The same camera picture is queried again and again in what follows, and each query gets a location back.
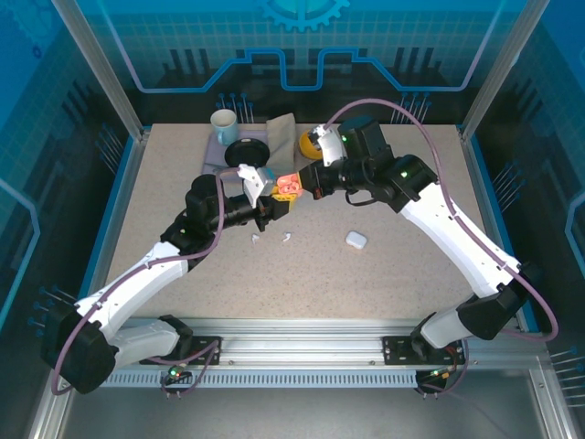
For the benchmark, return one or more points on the pink earbud charging case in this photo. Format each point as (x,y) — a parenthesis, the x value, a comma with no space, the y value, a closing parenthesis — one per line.
(299,179)

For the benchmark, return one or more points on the white earbud charging case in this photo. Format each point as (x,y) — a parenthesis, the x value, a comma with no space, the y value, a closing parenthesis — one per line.
(356,239)

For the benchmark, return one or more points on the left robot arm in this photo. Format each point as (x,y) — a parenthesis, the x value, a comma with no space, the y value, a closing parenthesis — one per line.
(128,283)

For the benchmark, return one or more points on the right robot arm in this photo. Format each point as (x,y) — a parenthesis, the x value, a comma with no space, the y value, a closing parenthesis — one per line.
(448,238)

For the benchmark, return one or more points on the orange bowl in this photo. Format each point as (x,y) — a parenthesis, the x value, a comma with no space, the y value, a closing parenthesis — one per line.
(305,144)

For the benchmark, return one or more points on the beige folded cloth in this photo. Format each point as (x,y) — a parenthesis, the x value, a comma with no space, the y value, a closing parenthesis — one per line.
(281,137)

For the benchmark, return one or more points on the lavender tray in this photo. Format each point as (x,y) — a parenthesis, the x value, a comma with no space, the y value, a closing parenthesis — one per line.
(215,151)

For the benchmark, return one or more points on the black plate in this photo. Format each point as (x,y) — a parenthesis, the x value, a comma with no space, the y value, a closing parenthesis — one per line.
(247,153)

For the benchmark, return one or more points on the light blue mug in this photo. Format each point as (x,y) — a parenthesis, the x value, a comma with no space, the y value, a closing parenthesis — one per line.
(226,130)

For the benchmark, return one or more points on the blue table edge strip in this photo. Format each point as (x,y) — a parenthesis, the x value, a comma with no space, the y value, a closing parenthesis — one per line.
(493,206)
(114,206)

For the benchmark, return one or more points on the small connector board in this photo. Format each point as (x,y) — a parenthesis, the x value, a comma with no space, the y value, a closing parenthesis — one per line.
(176,372)
(441,374)

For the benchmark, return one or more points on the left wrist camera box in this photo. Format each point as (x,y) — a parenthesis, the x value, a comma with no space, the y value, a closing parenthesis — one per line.
(251,180)

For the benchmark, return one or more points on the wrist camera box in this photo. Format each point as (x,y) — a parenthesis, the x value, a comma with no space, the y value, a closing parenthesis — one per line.
(251,180)
(329,146)

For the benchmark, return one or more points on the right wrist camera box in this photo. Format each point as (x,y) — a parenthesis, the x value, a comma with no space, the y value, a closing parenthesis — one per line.
(329,146)

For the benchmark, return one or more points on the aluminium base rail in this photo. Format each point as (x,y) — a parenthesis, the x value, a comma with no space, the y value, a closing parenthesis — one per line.
(297,338)

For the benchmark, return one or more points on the aluminium frame post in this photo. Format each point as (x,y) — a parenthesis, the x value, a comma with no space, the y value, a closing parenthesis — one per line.
(496,73)
(106,73)

